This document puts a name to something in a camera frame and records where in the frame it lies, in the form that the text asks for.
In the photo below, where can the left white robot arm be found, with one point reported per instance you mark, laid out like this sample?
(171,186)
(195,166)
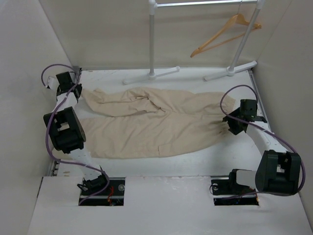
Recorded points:
(66,133)

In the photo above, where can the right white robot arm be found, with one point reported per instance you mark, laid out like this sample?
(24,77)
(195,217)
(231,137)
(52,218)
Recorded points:
(279,169)

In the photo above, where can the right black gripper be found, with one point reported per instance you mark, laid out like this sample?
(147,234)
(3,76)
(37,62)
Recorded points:
(233,129)

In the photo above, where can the wooden clothes hanger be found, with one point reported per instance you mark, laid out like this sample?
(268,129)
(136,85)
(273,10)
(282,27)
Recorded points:
(237,19)

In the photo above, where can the white metal clothes rack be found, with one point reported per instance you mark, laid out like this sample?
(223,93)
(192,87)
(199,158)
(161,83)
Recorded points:
(213,73)

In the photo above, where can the beige trousers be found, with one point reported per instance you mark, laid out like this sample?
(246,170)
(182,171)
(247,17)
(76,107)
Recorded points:
(147,122)

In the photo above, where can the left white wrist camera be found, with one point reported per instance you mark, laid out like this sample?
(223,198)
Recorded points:
(52,83)

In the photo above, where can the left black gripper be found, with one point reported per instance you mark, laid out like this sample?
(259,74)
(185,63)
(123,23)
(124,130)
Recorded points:
(78,87)

